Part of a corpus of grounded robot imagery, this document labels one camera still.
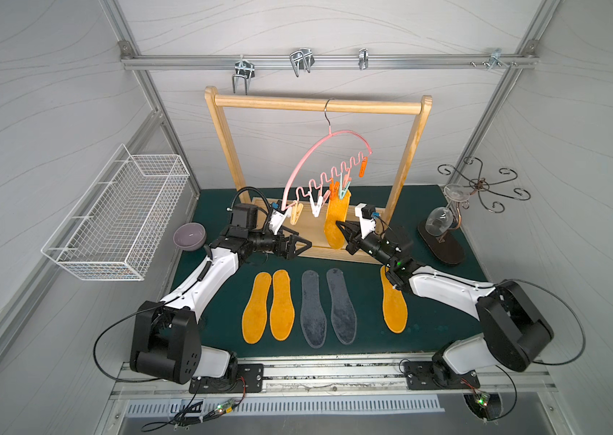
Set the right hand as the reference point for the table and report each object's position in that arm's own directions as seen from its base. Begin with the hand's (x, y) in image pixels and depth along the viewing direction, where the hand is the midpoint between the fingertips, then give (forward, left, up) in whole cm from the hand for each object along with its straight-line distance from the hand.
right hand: (338, 219), depth 79 cm
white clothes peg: (-5, +7, +11) cm, 14 cm away
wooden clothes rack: (-7, +8, +10) cm, 15 cm away
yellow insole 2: (-21, +17, -24) cm, 36 cm away
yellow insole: (-22, +26, -24) cm, 41 cm away
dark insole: (-21, +7, -24) cm, 32 cm away
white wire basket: (-10, +58, +8) cm, 59 cm away
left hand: (-6, +10, -3) cm, 12 cm away
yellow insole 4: (+1, +1, +4) cm, 4 cm away
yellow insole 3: (-15, -19, -24) cm, 34 cm away
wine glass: (+5, -33, -5) cm, 34 cm away
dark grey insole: (-20, -2, -24) cm, 31 cm away
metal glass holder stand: (+8, -42, -26) cm, 50 cm away
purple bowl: (+6, +55, -20) cm, 59 cm away
